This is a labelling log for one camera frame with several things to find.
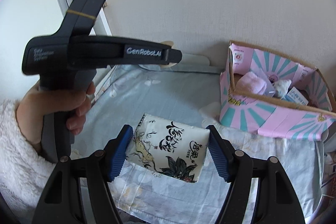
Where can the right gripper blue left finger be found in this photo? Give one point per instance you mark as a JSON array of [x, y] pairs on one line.
[[105, 166]]

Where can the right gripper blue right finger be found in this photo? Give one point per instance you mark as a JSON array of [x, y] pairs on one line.
[[236, 168]]

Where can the printed tissue pack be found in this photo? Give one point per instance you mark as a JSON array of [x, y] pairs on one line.
[[169, 148]]

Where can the floral white cloth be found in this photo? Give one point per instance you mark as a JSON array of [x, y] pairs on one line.
[[281, 88]]

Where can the white fluffy sleeve forearm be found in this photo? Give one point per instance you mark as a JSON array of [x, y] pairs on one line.
[[24, 173]]

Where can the person left hand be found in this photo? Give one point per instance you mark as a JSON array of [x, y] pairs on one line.
[[38, 103]]

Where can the yellow rubber band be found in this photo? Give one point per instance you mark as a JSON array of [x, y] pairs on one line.
[[81, 14]]

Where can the pink teal cardboard box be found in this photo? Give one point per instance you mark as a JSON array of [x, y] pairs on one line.
[[269, 116]]

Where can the clear plastic bag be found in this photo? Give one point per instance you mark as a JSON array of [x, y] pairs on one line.
[[268, 89]]

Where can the light blue floral bedsheet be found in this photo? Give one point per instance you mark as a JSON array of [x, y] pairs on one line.
[[194, 99]]

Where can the pink folded towel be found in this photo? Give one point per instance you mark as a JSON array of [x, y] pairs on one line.
[[251, 83]]

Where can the light blue small box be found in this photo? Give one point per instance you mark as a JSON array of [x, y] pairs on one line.
[[295, 96]]

